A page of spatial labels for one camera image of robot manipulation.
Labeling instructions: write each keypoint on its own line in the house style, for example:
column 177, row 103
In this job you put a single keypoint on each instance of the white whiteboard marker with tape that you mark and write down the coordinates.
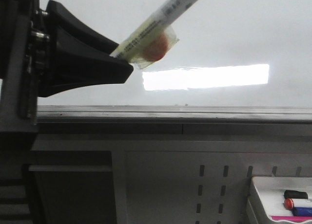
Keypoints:
column 151, row 41

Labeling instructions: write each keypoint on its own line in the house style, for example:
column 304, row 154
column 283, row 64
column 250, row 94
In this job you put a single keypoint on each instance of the pink item in bin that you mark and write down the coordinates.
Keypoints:
column 296, row 219

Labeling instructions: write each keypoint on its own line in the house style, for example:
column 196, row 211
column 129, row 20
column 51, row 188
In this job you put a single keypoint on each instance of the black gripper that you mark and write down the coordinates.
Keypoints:
column 70, row 64

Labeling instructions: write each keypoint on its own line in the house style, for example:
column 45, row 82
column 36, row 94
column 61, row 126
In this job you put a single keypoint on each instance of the red capped marker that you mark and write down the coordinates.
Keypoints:
column 291, row 203

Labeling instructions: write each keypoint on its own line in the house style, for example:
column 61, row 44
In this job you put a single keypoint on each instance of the white whiteboard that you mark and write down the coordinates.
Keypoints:
column 246, row 53

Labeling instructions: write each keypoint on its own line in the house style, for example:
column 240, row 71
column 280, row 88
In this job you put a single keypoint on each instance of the blue capped marker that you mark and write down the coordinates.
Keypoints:
column 302, row 211

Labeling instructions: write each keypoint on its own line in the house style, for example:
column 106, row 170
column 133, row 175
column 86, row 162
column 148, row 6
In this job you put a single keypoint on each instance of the white slotted pegboard panel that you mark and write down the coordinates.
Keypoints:
column 179, row 187

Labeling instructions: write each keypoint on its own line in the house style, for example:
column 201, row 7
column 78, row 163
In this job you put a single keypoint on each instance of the white plastic marker bin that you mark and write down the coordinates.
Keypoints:
column 266, row 198

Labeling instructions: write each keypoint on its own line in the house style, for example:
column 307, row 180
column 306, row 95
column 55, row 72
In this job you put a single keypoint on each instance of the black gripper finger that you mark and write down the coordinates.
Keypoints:
column 59, row 16

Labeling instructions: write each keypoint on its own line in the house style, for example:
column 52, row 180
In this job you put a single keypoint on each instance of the dark shelf unit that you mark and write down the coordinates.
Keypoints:
column 57, row 187

